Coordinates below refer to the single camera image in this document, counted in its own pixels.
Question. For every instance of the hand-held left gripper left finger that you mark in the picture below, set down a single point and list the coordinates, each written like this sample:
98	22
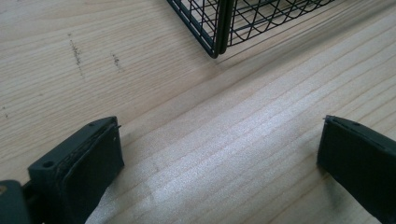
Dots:
84	174

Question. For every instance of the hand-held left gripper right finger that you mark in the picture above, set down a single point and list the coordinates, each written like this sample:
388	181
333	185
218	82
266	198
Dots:
361	161

